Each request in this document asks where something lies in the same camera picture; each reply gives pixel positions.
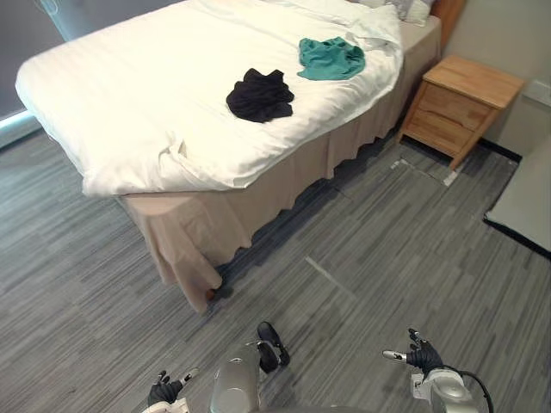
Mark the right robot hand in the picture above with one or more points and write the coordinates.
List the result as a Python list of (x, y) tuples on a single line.
[(424, 355)]

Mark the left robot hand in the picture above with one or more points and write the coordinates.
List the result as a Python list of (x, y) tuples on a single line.
[(161, 390)]

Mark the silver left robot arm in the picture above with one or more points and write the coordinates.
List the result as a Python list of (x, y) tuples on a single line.
[(170, 407)]

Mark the beige bed skirt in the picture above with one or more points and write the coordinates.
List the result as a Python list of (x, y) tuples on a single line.
[(267, 189)]

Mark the black cloth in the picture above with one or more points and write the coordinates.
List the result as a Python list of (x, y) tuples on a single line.
[(260, 96)]

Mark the teal cloth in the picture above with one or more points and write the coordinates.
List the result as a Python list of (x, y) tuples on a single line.
[(329, 59)]

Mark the wooden nightstand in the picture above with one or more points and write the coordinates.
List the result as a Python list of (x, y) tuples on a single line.
[(460, 107)]

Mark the white duvet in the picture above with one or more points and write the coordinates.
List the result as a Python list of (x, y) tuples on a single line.
[(206, 86)]

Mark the wooden headboard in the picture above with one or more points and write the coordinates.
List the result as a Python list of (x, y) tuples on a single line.
[(450, 21)]

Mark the white pillow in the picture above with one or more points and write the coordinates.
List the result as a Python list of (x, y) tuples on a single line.
[(415, 13)]

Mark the grey patterned pillow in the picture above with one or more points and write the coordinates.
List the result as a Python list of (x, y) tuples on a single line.
[(400, 6)]

